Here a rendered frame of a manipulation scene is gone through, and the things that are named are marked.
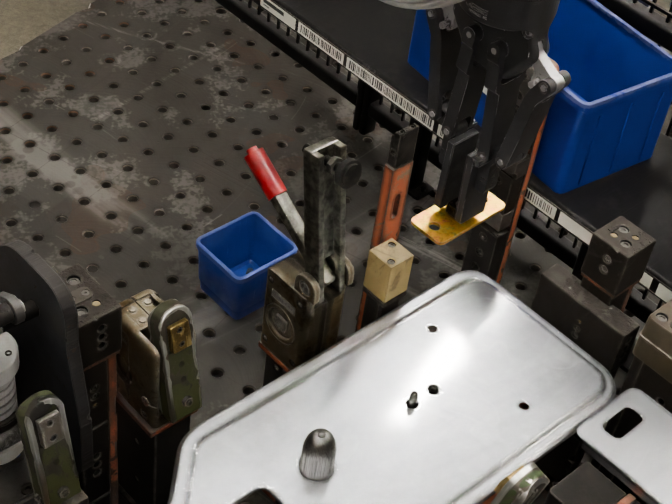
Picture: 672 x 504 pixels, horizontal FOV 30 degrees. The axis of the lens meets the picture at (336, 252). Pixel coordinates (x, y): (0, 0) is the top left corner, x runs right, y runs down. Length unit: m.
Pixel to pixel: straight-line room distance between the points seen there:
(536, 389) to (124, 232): 0.76
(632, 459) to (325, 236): 0.37
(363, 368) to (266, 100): 0.90
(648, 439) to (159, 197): 0.89
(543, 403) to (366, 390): 0.18
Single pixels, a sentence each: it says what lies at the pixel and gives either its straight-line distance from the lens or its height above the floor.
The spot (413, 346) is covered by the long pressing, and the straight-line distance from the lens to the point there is 1.30.
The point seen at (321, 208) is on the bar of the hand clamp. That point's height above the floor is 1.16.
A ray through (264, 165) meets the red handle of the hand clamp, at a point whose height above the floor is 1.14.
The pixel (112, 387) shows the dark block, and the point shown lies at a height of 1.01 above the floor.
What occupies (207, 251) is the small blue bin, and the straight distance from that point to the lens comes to 1.67.
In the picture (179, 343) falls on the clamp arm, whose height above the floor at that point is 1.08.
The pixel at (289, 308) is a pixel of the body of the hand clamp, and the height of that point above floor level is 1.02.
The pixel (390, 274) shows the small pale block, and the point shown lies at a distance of 1.29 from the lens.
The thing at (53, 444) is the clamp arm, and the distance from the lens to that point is 1.12.
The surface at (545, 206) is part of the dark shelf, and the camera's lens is 1.47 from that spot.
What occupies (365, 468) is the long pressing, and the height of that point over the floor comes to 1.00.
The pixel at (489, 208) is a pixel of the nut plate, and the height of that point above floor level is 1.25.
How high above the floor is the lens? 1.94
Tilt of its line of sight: 43 degrees down
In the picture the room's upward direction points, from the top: 9 degrees clockwise
